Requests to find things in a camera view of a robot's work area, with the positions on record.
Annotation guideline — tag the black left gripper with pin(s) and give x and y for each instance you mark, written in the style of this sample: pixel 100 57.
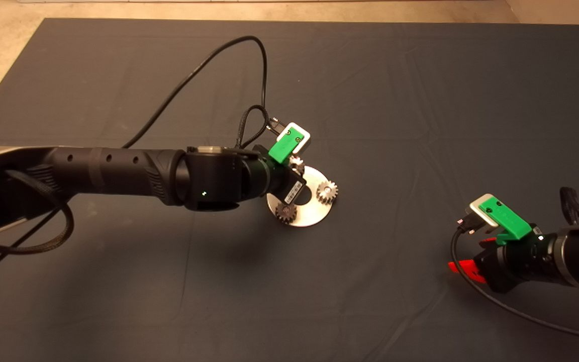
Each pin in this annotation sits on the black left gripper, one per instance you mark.
pixel 274 178

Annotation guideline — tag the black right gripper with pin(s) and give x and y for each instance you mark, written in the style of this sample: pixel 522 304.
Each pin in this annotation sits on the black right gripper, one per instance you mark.
pixel 518 261

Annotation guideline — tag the steel planetary gear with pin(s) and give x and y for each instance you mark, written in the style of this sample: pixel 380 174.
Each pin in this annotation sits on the steel planetary gear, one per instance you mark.
pixel 284 213
pixel 322 193
pixel 297 162

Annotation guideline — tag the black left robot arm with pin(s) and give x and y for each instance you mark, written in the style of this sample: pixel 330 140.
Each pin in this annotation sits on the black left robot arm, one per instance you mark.
pixel 93 171

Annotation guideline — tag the round metal carrier plate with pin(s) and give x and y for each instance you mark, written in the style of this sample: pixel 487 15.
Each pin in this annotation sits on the round metal carrier plate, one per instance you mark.
pixel 314 213

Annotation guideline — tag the dark grey table cloth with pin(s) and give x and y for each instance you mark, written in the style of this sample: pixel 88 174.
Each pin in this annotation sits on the dark grey table cloth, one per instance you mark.
pixel 420 100

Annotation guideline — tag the green left camera mount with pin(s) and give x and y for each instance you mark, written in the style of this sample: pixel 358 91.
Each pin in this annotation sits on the green left camera mount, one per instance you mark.
pixel 284 146

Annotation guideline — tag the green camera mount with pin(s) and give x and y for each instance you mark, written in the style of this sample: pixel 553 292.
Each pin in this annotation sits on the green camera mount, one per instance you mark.
pixel 284 146
pixel 508 216

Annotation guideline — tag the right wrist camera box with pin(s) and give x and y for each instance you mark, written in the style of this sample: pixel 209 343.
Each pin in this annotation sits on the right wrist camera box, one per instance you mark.
pixel 478 213

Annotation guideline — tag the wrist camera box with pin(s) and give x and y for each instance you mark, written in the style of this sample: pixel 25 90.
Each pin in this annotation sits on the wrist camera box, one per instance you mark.
pixel 478 213
pixel 305 138

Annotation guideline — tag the green right camera mount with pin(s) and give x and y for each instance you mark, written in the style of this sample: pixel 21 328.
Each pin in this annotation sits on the green right camera mount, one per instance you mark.
pixel 508 216

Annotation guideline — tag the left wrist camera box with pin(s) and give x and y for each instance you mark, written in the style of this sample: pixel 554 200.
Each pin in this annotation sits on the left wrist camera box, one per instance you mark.
pixel 305 138

